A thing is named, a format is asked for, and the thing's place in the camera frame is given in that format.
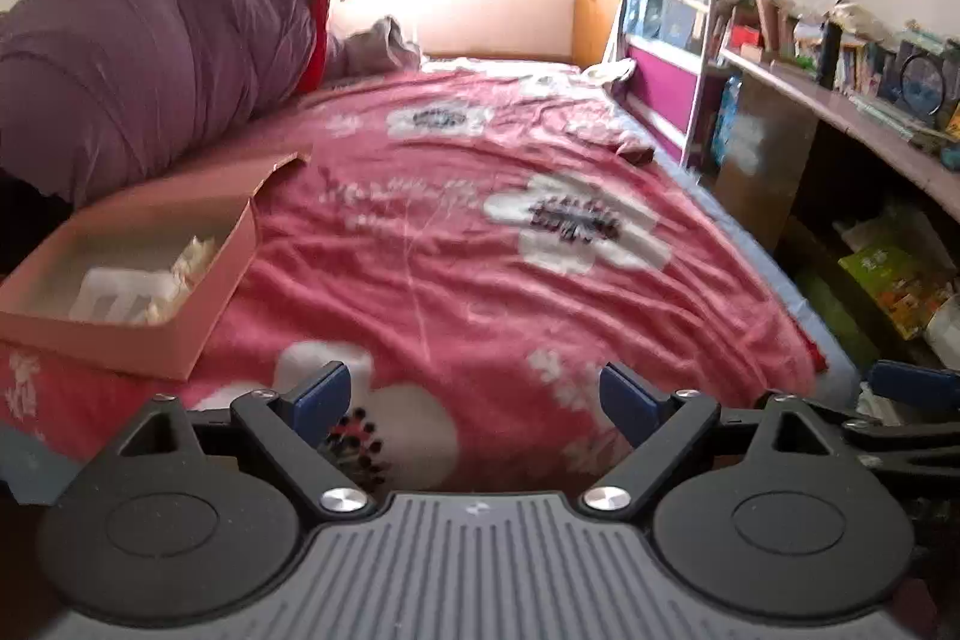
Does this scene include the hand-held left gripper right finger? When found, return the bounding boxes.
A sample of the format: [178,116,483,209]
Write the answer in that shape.
[581,361,852,521]

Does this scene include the blue printed packet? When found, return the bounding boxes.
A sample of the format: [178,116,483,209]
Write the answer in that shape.
[711,76,745,165]

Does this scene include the row of books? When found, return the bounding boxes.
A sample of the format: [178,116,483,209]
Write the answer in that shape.
[840,40,897,105]

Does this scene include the orange wooden cabinet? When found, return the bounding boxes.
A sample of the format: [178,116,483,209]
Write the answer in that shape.
[574,0,627,69]

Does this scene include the white cloth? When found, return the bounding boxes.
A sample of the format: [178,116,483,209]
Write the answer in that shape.
[583,56,638,84]

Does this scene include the green book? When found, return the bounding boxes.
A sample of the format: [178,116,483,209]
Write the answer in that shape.
[838,245,953,341]

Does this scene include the round black framed magnifier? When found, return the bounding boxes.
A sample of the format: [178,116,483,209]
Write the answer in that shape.
[896,53,955,122]

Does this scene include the black bottle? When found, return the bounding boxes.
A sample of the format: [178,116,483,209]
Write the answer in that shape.
[817,21,846,91]

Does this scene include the purple duvet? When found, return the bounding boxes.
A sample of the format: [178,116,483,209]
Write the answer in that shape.
[0,0,320,212]

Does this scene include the wooden desk with shelves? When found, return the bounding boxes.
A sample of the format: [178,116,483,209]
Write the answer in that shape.
[705,47,960,386]

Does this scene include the pink cardboard box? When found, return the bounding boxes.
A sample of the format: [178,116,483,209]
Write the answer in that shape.
[0,143,314,382]

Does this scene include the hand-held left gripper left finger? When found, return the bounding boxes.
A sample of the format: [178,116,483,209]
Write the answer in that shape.
[94,361,376,521]

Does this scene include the red floral blanket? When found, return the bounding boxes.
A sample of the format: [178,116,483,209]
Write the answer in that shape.
[0,59,826,498]

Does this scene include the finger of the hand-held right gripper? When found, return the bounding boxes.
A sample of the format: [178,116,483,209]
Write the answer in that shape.
[866,361,960,408]
[810,404,960,468]

